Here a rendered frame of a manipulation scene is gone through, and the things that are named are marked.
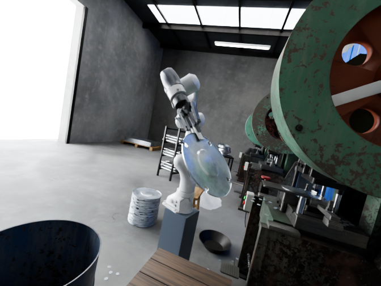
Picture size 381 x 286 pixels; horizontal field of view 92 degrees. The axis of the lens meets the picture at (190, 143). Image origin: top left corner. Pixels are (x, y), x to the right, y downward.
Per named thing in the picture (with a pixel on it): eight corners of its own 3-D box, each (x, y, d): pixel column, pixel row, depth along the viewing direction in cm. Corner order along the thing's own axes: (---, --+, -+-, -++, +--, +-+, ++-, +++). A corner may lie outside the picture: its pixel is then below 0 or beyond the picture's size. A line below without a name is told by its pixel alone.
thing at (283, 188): (258, 206, 108) (264, 184, 107) (257, 198, 121) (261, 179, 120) (305, 219, 102) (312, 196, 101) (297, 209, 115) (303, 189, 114)
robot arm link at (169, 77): (190, 99, 102) (174, 108, 103) (181, 81, 106) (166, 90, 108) (180, 80, 85) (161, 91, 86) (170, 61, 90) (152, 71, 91)
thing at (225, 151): (210, 178, 402) (218, 143, 395) (210, 173, 447) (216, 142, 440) (228, 182, 400) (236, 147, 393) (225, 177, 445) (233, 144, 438)
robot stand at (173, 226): (153, 267, 130) (164, 207, 126) (169, 255, 145) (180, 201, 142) (173, 282, 121) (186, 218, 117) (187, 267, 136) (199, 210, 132)
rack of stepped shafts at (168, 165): (171, 181, 325) (182, 129, 317) (153, 174, 351) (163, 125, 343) (186, 179, 361) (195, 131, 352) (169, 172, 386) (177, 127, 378)
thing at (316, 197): (309, 205, 101) (312, 197, 100) (301, 196, 115) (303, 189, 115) (328, 210, 98) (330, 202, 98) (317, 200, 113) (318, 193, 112)
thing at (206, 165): (231, 211, 69) (233, 210, 69) (174, 169, 59) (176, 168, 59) (229, 159, 92) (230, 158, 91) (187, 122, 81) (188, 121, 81)
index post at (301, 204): (296, 214, 92) (301, 195, 91) (295, 211, 95) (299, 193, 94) (303, 215, 91) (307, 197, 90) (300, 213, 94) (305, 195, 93)
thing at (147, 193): (148, 202, 167) (149, 201, 167) (126, 192, 179) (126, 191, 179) (166, 194, 193) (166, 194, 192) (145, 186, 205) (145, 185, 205)
